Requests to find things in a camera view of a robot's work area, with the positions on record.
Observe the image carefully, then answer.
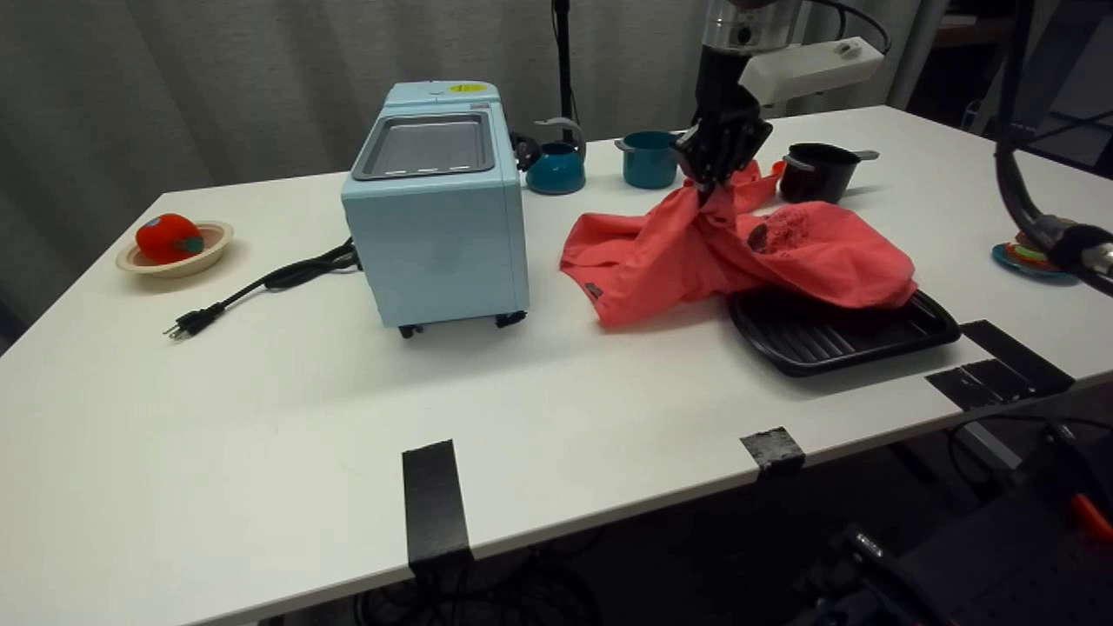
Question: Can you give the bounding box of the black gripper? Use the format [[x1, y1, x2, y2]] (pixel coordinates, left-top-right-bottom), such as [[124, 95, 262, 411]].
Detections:
[[676, 45, 776, 194]]

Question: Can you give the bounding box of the red sweatshirt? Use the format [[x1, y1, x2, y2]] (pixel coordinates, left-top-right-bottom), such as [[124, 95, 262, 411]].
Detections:
[[556, 157, 920, 338]]

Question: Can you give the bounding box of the teal pot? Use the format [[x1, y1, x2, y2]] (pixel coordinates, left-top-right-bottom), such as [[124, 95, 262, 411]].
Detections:
[[611, 127, 686, 192]]

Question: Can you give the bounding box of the black pot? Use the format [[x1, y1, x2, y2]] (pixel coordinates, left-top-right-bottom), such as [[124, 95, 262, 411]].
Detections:
[[772, 139, 883, 209]]

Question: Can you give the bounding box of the teal toy kettle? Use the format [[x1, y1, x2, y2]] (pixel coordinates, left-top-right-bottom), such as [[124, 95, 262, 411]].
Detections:
[[510, 116, 591, 198]]

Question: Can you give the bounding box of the black ridged grill tray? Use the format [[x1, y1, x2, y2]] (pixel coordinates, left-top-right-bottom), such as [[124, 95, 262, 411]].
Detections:
[[722, 285, 963, 380]]

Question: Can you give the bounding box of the light blue toaster oven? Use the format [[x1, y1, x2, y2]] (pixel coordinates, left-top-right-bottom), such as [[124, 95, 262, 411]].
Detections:
[[337, 77, 533, 340]]

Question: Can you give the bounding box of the teal round plate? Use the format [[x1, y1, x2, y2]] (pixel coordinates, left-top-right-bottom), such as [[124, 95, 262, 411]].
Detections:
[[986, 235, 1081, 289]]

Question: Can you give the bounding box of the long black tape strip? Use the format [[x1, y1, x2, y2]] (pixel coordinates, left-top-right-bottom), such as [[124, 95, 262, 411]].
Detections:
[[400, 437, 475, 574], [959, 320, 1077, 398]]

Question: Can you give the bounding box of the beige shallow bowl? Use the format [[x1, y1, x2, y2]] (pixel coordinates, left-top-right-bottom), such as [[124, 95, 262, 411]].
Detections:
[[116, 218, 235, 283]]

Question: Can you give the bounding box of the red toy tomato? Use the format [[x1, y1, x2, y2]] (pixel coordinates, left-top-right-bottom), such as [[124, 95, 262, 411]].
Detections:
[[133, 211, 210, 269]]

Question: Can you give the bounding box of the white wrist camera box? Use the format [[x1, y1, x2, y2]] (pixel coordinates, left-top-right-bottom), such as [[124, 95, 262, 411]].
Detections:
[[741, 33, 883, 116]]

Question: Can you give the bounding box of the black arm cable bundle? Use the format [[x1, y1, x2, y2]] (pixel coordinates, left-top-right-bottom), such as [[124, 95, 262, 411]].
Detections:
[[990, 0, 1113, 300]]

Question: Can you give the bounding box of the black toaster power cord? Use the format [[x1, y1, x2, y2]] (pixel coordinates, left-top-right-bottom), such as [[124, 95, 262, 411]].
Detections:
[[163, 235, 366, 345]]

